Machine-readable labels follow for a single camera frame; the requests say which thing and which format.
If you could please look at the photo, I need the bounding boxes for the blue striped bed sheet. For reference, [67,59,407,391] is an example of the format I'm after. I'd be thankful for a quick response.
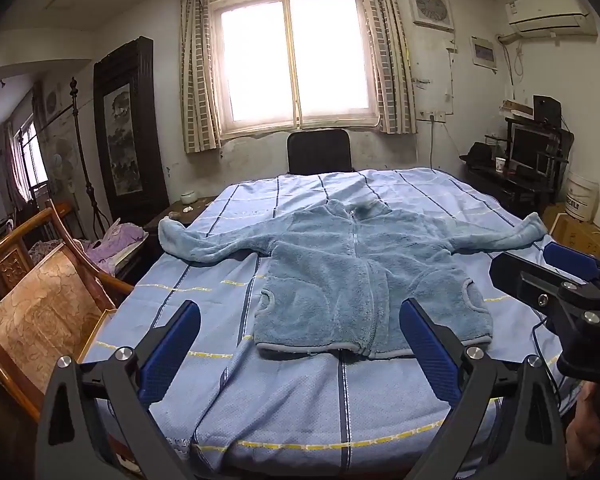
[80,167,581,480]

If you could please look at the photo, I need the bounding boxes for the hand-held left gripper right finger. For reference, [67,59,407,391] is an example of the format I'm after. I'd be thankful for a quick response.
[399,298,567,480]

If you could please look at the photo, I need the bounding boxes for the cardboard box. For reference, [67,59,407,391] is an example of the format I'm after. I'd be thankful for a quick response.
[550,210,600,258]

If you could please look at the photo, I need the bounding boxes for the blue fleece jacket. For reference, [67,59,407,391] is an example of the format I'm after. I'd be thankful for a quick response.
[158,199,549,361]

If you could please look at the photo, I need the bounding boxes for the white air conditioner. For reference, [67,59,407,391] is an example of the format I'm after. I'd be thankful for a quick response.
[505,0,598,38]

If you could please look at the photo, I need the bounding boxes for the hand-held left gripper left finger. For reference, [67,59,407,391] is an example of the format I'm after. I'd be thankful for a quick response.
[35,300,202,480]

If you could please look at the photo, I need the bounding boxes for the person's right forearm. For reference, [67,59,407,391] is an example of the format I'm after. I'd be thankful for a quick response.
[564,380,600,480]

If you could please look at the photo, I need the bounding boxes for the white electrical panel box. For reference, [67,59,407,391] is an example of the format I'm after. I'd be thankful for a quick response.
[471,36,496,68]

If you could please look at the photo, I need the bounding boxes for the carved wooden chair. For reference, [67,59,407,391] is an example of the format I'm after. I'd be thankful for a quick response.
[0,200,136,423]

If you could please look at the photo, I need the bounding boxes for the computer monitor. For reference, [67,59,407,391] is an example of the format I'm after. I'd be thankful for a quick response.
[510,124,553,173]

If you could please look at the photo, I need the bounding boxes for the purple clothes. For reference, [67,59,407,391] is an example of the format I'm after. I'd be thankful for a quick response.
[82,218,146,263]

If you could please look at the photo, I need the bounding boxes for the black hat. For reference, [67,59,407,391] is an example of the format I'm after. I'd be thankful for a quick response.
[466,141,496,163]

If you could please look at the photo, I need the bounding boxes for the dark side table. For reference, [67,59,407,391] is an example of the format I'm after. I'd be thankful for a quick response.
[165,195,221,223]

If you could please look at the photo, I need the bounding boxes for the side window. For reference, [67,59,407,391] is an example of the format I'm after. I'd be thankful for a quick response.
[15,120,49,196]

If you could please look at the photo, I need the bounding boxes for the black chair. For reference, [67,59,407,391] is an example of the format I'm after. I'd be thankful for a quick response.
[286,129,353,176]

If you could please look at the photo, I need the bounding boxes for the checked curtain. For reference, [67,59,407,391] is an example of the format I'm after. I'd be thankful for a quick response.
[360,0,416,135]
[180,0,222,154]

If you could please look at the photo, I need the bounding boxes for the dark framed painting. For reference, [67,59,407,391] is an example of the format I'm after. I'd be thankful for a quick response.
[93,36,170,221]

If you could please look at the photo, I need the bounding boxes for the black cable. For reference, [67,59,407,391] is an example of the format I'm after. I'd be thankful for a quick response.
[530,320,565,396]

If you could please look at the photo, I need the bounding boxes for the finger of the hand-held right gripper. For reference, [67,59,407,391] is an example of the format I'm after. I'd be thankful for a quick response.
[544,242,600,286]
[489,251,588,321]

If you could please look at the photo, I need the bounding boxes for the white plastic bucket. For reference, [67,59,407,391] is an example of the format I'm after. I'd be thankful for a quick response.
[565,171,600,222]

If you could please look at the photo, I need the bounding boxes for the black speaker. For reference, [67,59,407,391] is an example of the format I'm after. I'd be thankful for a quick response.
[532,95,562,128]

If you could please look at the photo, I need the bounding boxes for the dark wooden coat stand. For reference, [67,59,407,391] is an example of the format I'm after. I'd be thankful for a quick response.
[69,77,106,238]

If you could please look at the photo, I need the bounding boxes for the white wall exhaust fan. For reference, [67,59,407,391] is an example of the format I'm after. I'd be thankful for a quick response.
[410,0,454,31]

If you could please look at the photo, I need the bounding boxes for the black computer desk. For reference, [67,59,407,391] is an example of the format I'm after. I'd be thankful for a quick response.
[460,155,576,216]

